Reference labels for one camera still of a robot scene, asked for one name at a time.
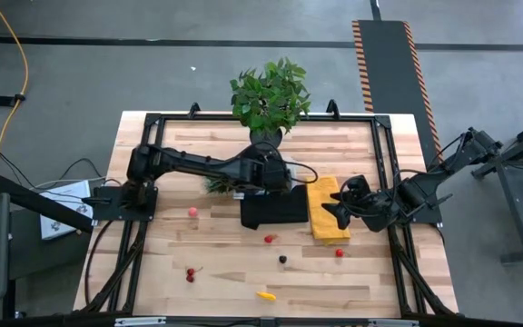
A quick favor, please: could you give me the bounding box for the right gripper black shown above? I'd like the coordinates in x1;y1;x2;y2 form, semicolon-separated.
321;174;401;233

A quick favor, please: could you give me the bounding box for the red cherry pair toy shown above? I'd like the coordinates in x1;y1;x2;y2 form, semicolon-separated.
184;265;204;284

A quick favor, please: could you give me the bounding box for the yellow cloth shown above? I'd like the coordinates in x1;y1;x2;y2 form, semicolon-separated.
305;174;352;247

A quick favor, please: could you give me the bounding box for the black cloth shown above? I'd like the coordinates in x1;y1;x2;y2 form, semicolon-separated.
239;183;311;231

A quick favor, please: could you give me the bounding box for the potted succulent plant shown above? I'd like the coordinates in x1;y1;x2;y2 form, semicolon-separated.
202;174;240;196

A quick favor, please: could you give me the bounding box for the leafy tree in black pot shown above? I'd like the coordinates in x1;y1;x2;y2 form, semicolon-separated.
229;56;312;158

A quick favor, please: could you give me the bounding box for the black mat with striped edges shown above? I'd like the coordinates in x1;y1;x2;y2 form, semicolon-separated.
350;18;445;161

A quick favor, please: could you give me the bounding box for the black metal stand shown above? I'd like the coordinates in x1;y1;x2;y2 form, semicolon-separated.
469;112;523;265

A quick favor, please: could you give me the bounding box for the white box with logos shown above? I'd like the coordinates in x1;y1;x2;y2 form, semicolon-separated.
37;178;94;242

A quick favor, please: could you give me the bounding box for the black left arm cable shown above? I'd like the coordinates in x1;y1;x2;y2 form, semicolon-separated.
248;139;320;185

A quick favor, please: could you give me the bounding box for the black metal table frame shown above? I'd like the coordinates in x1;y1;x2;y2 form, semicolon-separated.
71;98;461;319

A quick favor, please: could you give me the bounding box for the thin black floor cable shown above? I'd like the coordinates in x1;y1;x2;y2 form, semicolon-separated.
0;144;107;192

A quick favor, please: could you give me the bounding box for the black cable beside table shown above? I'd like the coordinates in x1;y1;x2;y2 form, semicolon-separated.
83;219;113;306

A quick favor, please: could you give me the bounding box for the yellow cable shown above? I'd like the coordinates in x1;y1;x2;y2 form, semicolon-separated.
0;0;31;174

